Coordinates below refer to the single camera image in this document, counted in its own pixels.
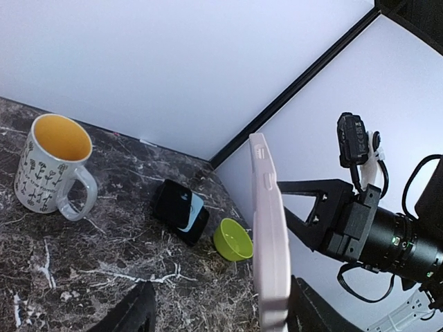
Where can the white floral mug yellow inside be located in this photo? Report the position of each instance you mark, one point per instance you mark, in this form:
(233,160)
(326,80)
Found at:
(52,160)

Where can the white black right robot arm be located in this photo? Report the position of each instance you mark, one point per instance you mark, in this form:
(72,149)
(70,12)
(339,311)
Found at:
(408,246)

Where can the black right corner post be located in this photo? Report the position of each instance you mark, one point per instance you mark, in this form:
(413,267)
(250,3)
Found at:
(295,87)

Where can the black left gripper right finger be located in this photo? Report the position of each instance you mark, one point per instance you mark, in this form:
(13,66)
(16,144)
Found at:
(308,311)

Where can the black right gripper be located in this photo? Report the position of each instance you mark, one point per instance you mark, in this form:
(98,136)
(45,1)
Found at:
(340,220)

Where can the pink phone case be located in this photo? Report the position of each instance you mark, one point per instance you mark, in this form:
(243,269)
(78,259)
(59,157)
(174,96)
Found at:
(271,254)

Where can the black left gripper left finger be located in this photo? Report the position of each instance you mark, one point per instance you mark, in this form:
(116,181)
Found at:
(135,312)

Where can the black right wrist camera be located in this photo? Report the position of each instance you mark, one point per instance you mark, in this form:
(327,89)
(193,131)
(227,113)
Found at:
(352,140)

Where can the black phone case under stack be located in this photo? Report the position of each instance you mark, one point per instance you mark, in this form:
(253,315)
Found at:
(192,237)

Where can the lime green bowl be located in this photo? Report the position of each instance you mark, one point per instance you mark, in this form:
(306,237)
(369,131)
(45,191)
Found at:
(232,241)

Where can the light blue phone case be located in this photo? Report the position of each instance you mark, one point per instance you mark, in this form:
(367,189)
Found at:
(196,205)

